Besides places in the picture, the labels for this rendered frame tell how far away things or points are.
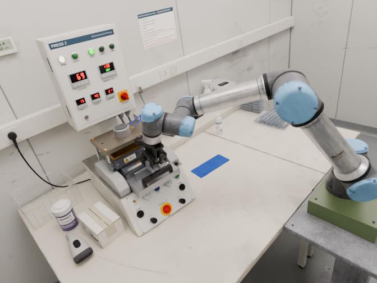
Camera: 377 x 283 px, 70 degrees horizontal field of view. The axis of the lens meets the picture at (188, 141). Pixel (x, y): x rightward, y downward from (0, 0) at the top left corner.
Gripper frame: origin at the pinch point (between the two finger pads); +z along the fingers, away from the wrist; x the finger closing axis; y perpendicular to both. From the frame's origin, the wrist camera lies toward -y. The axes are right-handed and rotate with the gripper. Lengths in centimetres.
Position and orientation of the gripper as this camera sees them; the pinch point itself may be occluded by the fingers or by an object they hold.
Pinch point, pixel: (150, 167)
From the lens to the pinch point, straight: 122.0
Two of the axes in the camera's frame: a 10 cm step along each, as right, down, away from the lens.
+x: 7.6, -4.2, 4.9
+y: 6.4, 5.9, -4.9
